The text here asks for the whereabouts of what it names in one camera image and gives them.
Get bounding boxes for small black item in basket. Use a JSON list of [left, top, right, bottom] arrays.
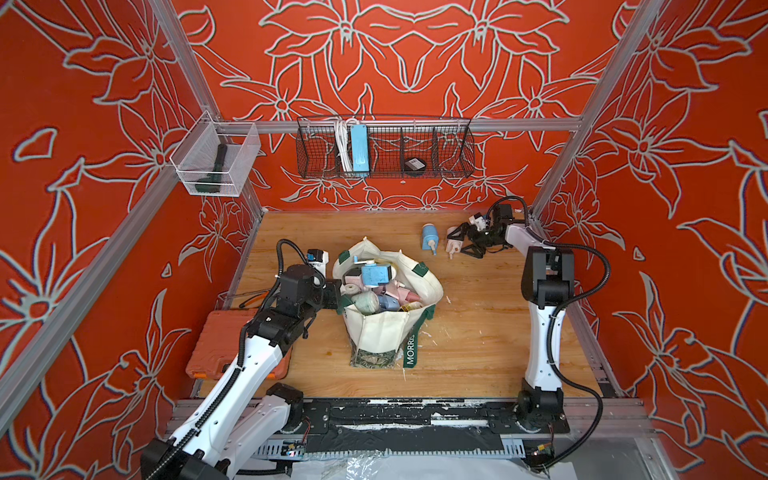
[[403, 157, 427, 175]]

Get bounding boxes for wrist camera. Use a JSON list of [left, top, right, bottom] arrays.
[[469, 213, 488, 232], [306, 248, 330, 277]]

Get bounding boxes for red plastic tool case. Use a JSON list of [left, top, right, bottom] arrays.
[[185, 309, 256, 380]]

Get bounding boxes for white canvas tote bag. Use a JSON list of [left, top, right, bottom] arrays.
[[332, 239, 444, 369]]

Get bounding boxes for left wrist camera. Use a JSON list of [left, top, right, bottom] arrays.
[[306, 248, 330, 277]]

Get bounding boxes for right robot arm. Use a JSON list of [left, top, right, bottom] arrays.
[[446, 195, 611, 433]]

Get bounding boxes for black wire wall basket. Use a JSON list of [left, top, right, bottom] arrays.
[[295, 115, 476, 179]]

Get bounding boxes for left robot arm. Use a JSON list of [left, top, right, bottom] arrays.
[[140, 249, 341, 479]]

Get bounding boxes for white cable in basket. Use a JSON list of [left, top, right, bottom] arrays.
[[334, 118, 353, 174]]

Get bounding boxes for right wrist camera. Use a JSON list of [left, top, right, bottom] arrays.
[[469, 213, 488, 232]]

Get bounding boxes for dark green tool in bin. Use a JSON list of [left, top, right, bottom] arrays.
[[195, 143, 227, 193]]

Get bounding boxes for blue pencil sharpener pink cap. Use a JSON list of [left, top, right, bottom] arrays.
[[421, 223, 440, 255]]

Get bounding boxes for white round pencil sharpener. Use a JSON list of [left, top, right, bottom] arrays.
[[352, 291, 380, 315]]

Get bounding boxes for light blue box in basket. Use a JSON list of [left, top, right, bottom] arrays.
[[349, 124, 370, 177]]

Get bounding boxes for light blue small sharpener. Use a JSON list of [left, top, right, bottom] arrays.
[[378, 294, 401, 312]]

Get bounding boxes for clear plastic wall bin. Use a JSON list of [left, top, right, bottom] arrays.
[[170, 112, 261, 198]]

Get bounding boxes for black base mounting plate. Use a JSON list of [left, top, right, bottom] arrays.
[[303, 397, 535, 434]]

